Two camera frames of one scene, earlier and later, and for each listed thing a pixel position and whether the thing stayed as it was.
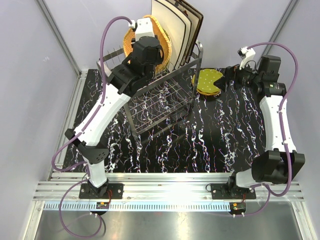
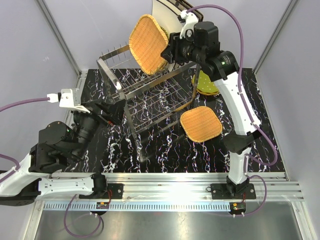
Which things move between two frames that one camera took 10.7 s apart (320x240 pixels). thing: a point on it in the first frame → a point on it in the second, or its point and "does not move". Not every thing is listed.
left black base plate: x=113 y=191 does not move
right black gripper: x=232 y=73 → x=171 y=51
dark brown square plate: x=197 y=18 does not move
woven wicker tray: x=127 y=47 → x=201 y=124
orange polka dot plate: x=215 y=93 does not move
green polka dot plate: x=206 y=79 does not move
